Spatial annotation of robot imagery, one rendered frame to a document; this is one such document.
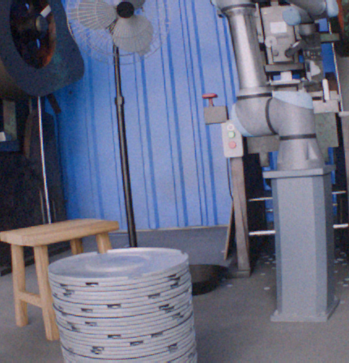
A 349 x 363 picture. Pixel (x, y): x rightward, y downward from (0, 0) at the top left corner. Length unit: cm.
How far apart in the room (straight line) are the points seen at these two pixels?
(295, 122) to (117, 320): 80
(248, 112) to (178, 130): 204
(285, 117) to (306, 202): 25
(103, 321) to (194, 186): 267
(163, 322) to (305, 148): 70
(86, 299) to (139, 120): 277
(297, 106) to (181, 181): 217
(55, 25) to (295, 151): 195
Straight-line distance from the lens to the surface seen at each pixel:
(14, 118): 299
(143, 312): 90
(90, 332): 93
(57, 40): 300
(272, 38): 225
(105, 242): 163
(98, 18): 255
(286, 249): 144
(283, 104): 143
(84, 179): 378
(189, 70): 354
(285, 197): 142
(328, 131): 205
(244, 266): 206
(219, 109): 206
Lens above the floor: 52
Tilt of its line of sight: 3 degrees down
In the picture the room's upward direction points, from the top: 6 degrees counter-clockwise
